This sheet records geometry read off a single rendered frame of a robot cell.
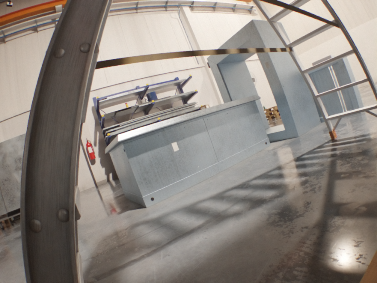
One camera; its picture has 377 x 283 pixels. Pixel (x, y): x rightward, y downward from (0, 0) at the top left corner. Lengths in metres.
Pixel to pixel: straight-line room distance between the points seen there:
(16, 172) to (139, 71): 5.00
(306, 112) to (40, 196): 2.91
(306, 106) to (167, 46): 6.23
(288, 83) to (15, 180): 4.71
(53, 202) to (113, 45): 7.56
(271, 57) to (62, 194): 2.66
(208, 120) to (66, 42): 1.95
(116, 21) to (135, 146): 6.92
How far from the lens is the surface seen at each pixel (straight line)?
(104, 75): 7.20
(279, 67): 2.80
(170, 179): 1.92
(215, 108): 2.20
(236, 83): 3.58
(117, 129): 5.74
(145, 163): 1.84
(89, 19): 0.37
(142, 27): 8.41
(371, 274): 0.39
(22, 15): 8.35
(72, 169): 0.25
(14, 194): 4.44
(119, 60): 0.83
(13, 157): 4.59
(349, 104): 3.16
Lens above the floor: 0.45
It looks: 1 degrees down
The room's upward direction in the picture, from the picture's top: 20 degrees counter-clockwise
